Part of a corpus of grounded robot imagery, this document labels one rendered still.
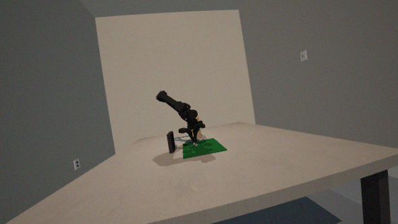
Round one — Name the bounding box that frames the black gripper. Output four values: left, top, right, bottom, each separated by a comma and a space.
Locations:
178, 119, 205, 141

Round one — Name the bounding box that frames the green circuit board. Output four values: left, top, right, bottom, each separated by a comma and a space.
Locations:
183, 138, 227, 159

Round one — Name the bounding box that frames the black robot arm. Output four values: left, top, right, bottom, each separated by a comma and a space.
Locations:
156, 90, 203, 130

